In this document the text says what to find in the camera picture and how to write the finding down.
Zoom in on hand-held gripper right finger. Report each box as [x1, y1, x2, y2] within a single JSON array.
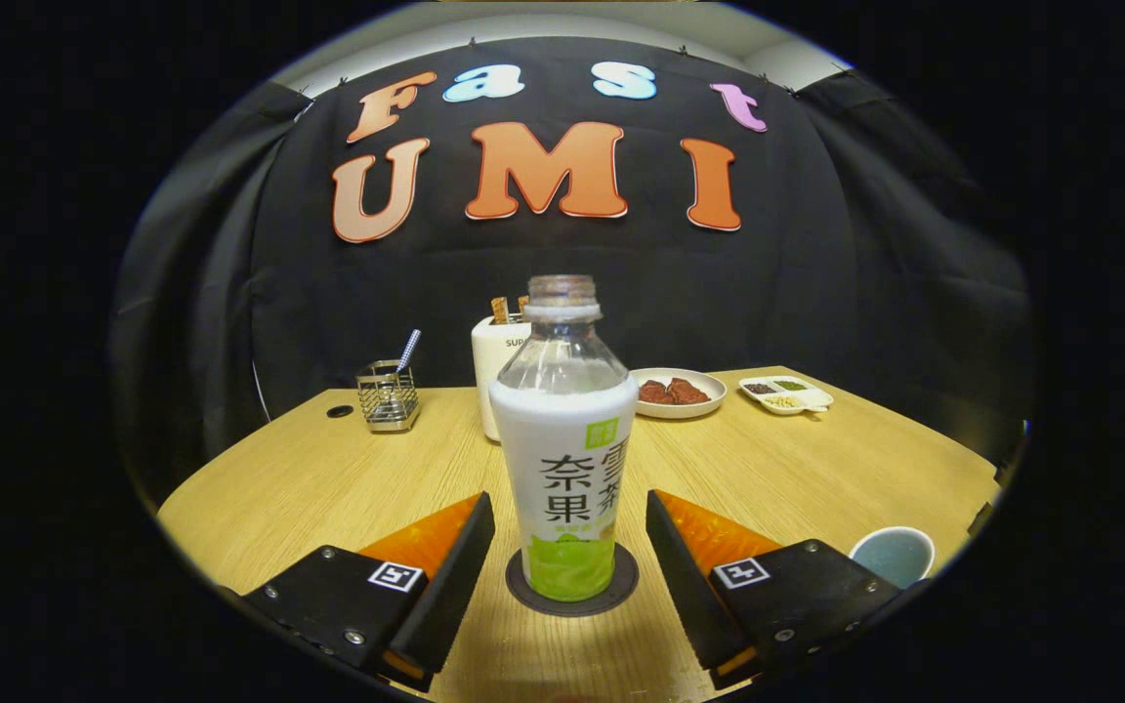
[[646, 489, 925, 690]]

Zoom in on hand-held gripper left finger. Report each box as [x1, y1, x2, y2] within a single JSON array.
[[230, 491, 496, 694]]

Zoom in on dark round coaster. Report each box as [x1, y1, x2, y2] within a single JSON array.
[[505, 543, 640, 617]]

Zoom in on white green label juice bottle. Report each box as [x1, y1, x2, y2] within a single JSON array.
[[488, 274, 642, 602]]

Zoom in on white cup with handle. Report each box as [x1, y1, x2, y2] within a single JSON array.
[[848, 526, 937, 590]]

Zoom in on wooden table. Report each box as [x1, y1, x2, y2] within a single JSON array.
[[157, 366, 1003, 703]]

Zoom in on white oval plate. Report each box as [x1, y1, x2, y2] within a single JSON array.
[[629, 367, 728, 420]]

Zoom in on red-brown food pieces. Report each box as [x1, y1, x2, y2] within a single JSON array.
[[639, 377, 712, 406]]

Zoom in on white divided condiment dish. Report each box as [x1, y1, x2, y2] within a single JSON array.
[[738, 375, 834, 416]]

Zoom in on cream toaster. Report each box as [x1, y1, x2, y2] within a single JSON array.
[[471, 314, 529, 442]]

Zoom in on black backdrop cloth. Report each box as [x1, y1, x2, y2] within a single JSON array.
[[108, 37, 1032, 509]]

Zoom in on wire mesh utensil holder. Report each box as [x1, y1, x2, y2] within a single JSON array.
[[356, 360, 421, 433]]

